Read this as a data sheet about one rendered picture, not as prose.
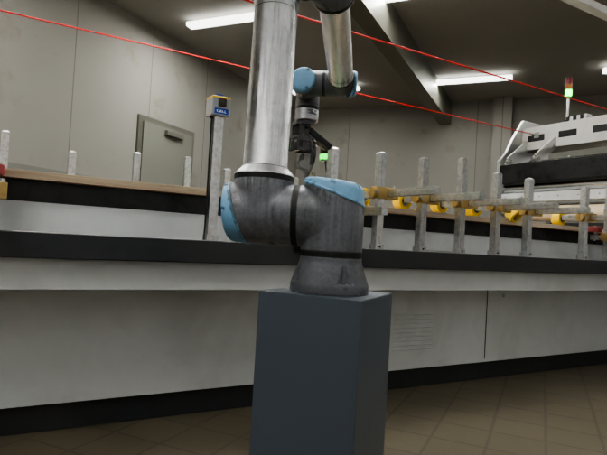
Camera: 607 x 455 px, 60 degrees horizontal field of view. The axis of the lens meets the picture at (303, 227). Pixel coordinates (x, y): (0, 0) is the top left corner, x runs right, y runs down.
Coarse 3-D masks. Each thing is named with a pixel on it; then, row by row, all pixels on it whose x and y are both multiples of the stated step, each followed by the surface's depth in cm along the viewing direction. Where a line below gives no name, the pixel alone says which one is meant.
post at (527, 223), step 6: (528, 180) 279; (534, 180) 280; (528, 186) 279; (528, 192) 278; (528, 198) 278; (528, 216) 278; (522, 222) 281; (528, 222) 278; (522, 228) 280; (528, 228) 278; (522, 234) 280; (528, 234) 278; (522, 240) 280; (528, 240) 278; (522, 246) 280; (528, 246) 278; (528, 252) 278
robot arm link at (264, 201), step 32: (256, 0) 132; (288, 0) 130; (256, 32) 130; (288, 32) 130; (256, 64) 129; (288, 64) 130; (256, 96) 128; (288, 96) 130; (256, 128) 127; (288, 128) 130; (256, 160) 126; (224, 192) 126; (256, 192) 124; (288, 192) 124; (224, 224) 125; (256, 224) 124; (288, 224) 123
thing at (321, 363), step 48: (288, 288) 131; (288, 336) 118; (336, 336) 113; (384, 336) 129; (288, 384) 118; (336, 384) 113; (384, 384) 131; (288, 432) 117; (336, 432) 112; (384, 432) 133
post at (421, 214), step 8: (424, 160) 241; (424, 168) 241; (424, 176) 241; (424, 184) 241; (416, 208) 243; (424, 208) 241; (416, 216) 242; (424, 216) 241; (416, 224) 242; (424, 224) 241; (416, 232) 242; (424, 232) 241; (416, 240) 241; (424, 240) 241
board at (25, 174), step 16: (0, 176) 172; (16, 176) 173; (32, 176) 175; (48, 176) 178; (64, 176) 180; (80, 176) 183; (176, 192) 200; (192, 192) 203; (512, 224) 296; (544, 224) 310
